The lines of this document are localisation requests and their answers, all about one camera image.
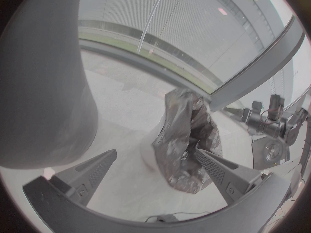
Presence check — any window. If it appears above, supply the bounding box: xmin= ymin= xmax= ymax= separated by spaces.
xmin=78 ymin=0 xmax=311 ymax=113

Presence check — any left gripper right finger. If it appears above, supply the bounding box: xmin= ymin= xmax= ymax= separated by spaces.
xmin=195 ymin=149 xmax=262 ymax=205

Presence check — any white trash bin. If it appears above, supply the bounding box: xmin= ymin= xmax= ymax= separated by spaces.
xmin=140 ymin=109 xmax=253 ymax=179

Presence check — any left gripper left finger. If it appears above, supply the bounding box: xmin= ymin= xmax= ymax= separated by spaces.
xmin=51 ymin=149 xmax=118 ymax=207

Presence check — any black plastic bag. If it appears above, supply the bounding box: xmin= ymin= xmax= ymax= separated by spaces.
xmin=152 ymin=88 xmax=223 ymax=195

